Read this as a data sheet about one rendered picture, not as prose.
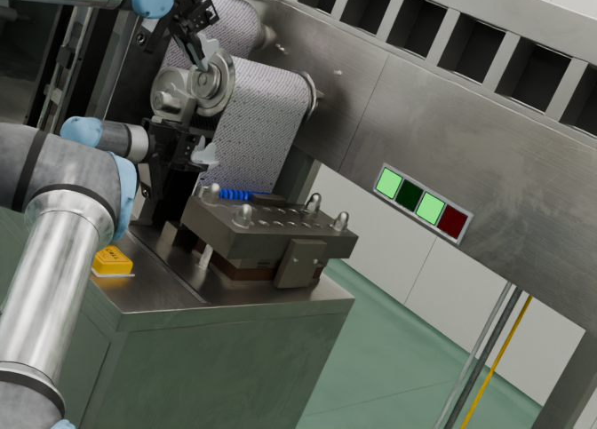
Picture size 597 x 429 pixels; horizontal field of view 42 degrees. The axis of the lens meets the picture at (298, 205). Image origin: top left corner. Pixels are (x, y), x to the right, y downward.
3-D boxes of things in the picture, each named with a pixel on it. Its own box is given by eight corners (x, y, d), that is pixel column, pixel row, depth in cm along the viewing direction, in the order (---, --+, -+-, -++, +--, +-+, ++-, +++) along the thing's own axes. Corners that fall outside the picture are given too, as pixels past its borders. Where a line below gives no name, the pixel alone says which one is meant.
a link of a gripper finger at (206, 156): (234, 147, 163) (200, 142, 156) (224, 173, 165) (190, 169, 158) (225, 142, 165) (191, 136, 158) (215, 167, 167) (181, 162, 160)
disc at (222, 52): (178, 100, 169) (201, 36, 165) (179, 100, 169) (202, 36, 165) (218, 127, 160) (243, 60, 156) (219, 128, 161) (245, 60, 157)
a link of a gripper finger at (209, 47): (230, 61, 159) (213, 26, 153) (209, 79, 158) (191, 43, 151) (221, 57, 161) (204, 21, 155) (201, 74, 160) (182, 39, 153)
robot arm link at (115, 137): (51, 149, 142) (64, 107, 140) (101, 155, 150) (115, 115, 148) (71, 168, 137) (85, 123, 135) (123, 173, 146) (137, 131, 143)
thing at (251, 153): (192, 191, 166) (222, 112, 161) (267, 197, 184) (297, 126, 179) (194, 193, 166) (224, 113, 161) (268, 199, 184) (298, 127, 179)
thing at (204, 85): (187, 94, 164) (195, 59, 163) (195, 96, 165) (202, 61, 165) (210, 100, 159) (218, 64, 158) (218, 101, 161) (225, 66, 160)
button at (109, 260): (79, 256, 145) (83, 244, 144) (110, 256, 150) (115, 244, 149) (98, 274, 140) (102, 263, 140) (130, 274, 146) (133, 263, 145)
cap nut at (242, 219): (227, 219, 155) (235, 200, 154) (241, 220, 158) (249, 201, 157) (239, 228, 153) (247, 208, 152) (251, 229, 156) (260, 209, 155)
